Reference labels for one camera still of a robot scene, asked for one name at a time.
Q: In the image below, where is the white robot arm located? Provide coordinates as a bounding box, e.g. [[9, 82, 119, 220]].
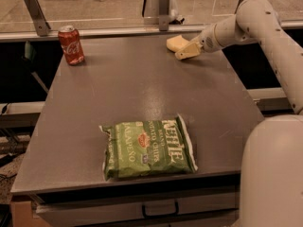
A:
[[175, 0, 303, 227]]

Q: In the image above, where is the middle metal bracket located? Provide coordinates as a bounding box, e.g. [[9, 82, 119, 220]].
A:
[[158, 0, 169, 31]]

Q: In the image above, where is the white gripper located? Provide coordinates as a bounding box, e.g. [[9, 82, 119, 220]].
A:
[[175, 25, 218, 60]]

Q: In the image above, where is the grey cabinet drawer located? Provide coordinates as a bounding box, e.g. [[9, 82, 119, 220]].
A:
[[37, 187, 239, 227]]

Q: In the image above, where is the yellow sponge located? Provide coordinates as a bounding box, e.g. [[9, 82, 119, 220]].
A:
[[166, 35, 188, 52]]

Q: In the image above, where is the green Kettle chips bag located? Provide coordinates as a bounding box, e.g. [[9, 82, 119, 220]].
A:
[[99, 114, 198, 181]]

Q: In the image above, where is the red Coca-Cola can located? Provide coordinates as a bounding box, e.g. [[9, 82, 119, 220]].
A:
[[58, 26, 84, 65]]

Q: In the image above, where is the black drawer handle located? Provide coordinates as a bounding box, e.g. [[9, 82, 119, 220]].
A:
[[141, 201, 179, 218]]

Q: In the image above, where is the metal rail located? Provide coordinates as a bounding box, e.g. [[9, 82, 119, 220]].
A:
[[0, 20, 303, 44]]

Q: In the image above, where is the left metal bracket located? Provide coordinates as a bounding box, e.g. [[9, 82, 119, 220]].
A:
[[24, 0, 50, 37]]

